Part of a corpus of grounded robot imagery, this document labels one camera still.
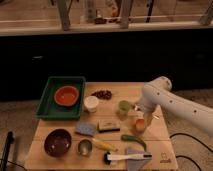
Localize orange apple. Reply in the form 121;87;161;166
135;119;146;133

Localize white handled brush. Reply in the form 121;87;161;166
103;152;152;165

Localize white paper cup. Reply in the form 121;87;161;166
84;96;99;113

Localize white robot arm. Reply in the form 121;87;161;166
138;76;213;136

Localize green plastic tray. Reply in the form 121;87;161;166
36;76;85;120

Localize grey cloth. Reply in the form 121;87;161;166
126;148;150;171

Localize green chili pepper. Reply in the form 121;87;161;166
121;134;147;151

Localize dark red bowl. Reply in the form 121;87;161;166
44;129;72;157

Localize black cable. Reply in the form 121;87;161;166
169;132;213;171

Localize black stand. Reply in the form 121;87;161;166
0;131;14;171

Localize green cup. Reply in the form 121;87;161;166
118;100;131;116

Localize blue sponge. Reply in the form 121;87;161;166
75;122;96;136

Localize orange bowl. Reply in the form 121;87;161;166
54;86;79;107

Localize small metal cup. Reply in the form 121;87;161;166
77;139;92;156

